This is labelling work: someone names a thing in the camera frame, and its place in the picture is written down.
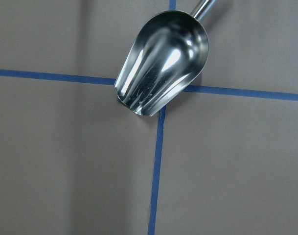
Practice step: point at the metal scoop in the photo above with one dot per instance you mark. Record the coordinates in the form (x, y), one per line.
(169, 52)

